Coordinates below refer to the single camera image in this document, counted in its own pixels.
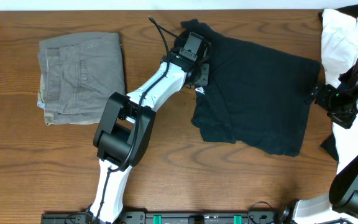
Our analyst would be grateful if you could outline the black t-shirt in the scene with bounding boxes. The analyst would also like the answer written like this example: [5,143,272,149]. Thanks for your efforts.
[175,19,321,157]

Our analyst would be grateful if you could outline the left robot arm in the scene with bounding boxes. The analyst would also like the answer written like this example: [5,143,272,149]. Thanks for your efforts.
[85,53,209,223]

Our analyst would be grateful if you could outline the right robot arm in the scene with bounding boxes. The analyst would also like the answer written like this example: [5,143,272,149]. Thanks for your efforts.
[288,83,358,223]

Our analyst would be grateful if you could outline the black garment under white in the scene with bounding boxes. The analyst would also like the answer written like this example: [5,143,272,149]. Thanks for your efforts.
[320,134,339,162]

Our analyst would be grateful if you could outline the folded grey khaki pants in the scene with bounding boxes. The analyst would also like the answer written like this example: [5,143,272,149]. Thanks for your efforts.
[37,32,126,125]

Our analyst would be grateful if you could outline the small black cable loop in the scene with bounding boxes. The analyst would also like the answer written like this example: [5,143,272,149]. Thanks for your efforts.
[247,200,276,224]

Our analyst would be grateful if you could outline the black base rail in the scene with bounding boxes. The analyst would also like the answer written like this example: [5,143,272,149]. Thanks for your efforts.
[41,211,278,224]

